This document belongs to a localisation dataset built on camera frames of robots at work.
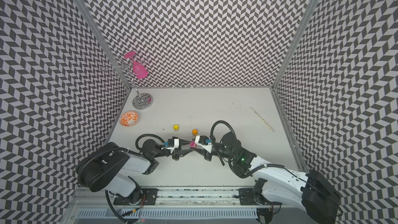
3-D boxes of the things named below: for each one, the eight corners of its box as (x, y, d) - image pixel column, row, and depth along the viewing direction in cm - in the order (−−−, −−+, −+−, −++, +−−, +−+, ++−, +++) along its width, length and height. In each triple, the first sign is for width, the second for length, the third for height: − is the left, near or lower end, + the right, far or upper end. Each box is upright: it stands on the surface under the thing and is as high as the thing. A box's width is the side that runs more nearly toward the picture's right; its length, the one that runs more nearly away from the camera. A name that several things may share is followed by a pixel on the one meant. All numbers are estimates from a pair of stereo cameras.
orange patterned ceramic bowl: (119, 127, 99) (116, 124, 96) (124, 114, 106) (122, 111, 102) (136, 127, 99) (134, 124, 96) (140, 114, 106) (138, 111, 103)
